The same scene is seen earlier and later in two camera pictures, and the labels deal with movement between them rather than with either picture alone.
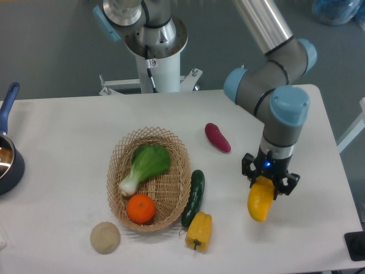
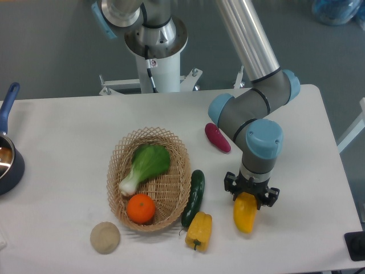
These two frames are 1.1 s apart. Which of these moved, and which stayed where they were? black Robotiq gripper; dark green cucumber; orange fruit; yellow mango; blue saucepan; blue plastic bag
Moved: yellow mango; black Robotiq gripper
Stayed: blue saucepan; blue plastic bag; dark green cucumber; orange fruit
